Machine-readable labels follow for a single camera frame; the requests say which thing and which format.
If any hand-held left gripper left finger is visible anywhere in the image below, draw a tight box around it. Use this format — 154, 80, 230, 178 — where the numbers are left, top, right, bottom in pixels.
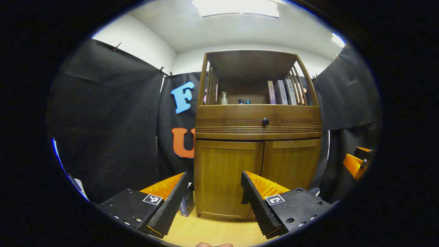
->
97, 171, 192, 239

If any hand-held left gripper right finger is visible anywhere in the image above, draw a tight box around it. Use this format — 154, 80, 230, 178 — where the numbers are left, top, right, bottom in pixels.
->
241, 170, 334, 240

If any wooden cabinet door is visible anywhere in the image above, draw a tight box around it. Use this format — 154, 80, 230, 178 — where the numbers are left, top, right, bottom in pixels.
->
194, 140, 264, 219
248, 139, 322, 220

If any wooden double-door shoe cabinet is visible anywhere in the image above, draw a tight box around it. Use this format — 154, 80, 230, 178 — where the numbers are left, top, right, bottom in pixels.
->
194, 50, 323, 220

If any white book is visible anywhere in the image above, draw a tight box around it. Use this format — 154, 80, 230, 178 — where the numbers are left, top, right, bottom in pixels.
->
285, 79, 298, 105

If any grey book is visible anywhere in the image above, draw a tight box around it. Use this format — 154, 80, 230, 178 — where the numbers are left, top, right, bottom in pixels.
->
275, 80, 288, 105

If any black backdrop cloth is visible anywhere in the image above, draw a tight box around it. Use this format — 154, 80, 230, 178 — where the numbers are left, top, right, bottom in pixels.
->
46, 38, 383, 206

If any large ceiling light panel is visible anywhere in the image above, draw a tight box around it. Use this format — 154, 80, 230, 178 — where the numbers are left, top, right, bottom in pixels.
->
191, 0, 280, 18

